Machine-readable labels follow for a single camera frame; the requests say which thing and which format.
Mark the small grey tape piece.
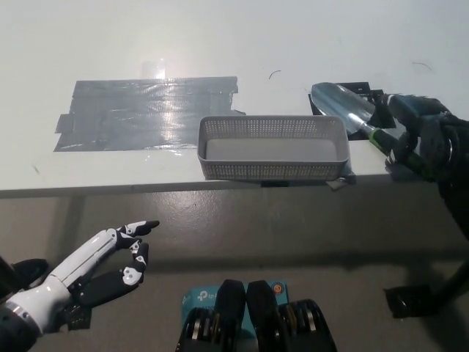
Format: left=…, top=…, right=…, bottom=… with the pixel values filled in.
left=325, top=172, right=356, bottom=192

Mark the grey perforated plastic basket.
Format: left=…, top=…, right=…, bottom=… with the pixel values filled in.
left=197, top=115, right=350, bottom=183

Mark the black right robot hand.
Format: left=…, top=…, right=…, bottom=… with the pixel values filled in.
left=383, top=93, right=458, bottom=183

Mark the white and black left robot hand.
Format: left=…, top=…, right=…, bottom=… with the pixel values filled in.
left=5, top=219, right=160, bottom=334

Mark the teal cardboard box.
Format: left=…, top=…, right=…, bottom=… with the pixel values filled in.
left=181, top=280, right=290, bottom=334

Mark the garden trowel green black handle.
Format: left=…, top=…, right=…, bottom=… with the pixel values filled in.
left=310, top=82, right=432, bottom=180

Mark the black tape patch on desk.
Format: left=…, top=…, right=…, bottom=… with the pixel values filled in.
left=307, top=82, right=399, bottom=142

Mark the large grey duct tape patch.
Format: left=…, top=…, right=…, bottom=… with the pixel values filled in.
left=53, top=76, right=245, bottom=154

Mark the black table leg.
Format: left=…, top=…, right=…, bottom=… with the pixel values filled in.
left=435, top=256, right=469, bottom=305
left=0, top=254, right=18, bottom=298

